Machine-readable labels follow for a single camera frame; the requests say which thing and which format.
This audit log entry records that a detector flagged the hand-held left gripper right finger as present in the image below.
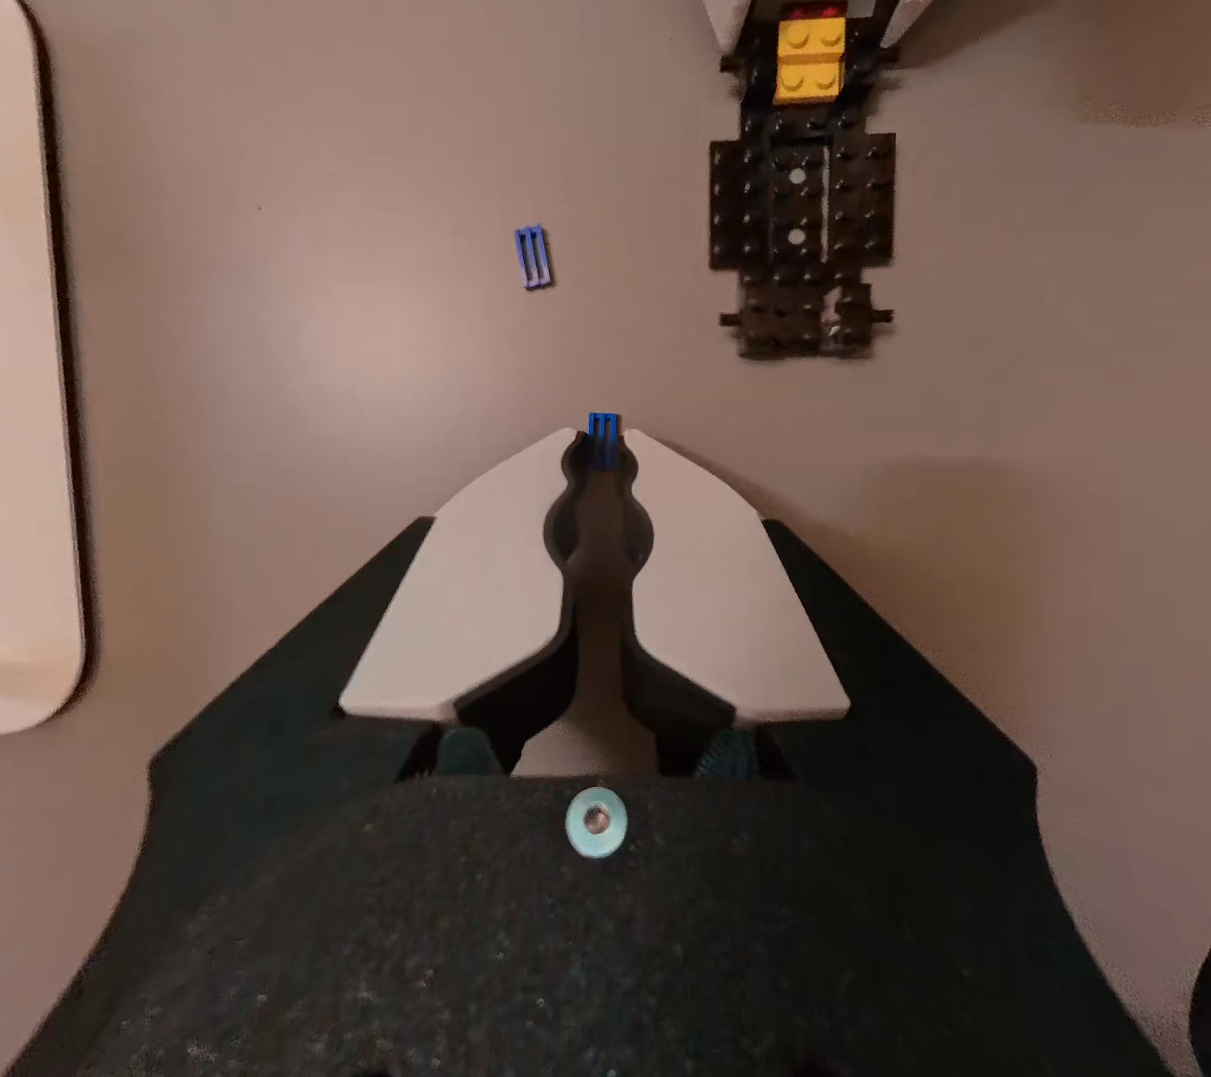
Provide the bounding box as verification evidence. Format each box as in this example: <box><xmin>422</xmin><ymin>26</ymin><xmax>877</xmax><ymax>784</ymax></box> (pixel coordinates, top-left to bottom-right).
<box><xmin>621</xmin><ymin>430</ymin><xmax>852</xmax><ymax>730</ymax></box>

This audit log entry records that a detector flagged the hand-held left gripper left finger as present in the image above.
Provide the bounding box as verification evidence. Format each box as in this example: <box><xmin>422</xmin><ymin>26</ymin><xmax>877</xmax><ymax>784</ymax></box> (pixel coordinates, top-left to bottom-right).
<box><xmin>340</xmin><ymin>429</ymin><xmax>587</xmax><ymax>725</ymax></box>

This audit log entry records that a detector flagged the small yellow lego piece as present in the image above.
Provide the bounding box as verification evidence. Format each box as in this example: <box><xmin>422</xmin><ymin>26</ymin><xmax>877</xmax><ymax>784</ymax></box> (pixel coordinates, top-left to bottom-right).
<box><xmin>772</xmin><ymin>12</ymin><xmax>856</xmax><ymax>106</ymax></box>

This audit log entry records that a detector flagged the black lego chassis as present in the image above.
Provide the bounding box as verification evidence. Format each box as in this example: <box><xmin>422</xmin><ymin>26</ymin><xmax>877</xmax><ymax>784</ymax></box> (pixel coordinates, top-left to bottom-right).
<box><xmin>708</xmin><ymin>0</ymin><xmax>902</xmax><ymax>362</ymax></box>

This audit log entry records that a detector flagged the white book stand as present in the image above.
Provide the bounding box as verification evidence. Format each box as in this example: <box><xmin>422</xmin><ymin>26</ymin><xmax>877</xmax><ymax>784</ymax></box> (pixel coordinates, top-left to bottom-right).
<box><xmin>0</xmin><ymin>0</ymin><xmax>92</xmax><ymax>736</ymax></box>

